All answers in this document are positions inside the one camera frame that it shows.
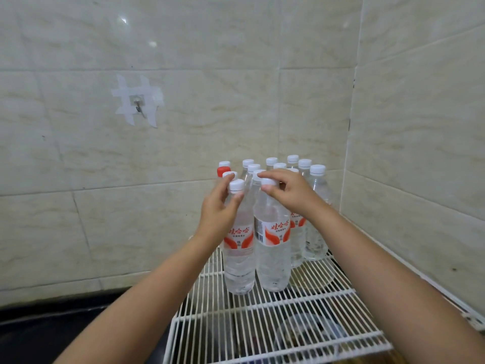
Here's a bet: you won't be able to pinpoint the person's left hand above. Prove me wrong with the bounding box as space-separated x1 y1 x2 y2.
192 173 245 250

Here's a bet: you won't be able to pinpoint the white tape strips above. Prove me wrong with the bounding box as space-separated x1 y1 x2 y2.
111 73 166 129

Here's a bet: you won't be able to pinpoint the white wire rack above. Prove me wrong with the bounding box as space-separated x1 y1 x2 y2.
163 227 485 364

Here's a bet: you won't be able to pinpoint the person's right hand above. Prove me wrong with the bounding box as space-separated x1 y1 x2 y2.
258 169 327 223

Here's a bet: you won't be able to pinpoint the person's left forearm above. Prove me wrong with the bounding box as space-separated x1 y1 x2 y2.
53 236 225 364

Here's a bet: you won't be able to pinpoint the clear plastic water bottle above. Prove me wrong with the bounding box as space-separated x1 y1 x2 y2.
253 178 292 293
223 179 255 296

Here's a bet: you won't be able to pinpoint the person's right forearm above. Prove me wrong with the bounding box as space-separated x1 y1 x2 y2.
305 204 485 364

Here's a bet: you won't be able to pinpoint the group of water bottles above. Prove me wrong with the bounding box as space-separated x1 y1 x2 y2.
218 154 336 269

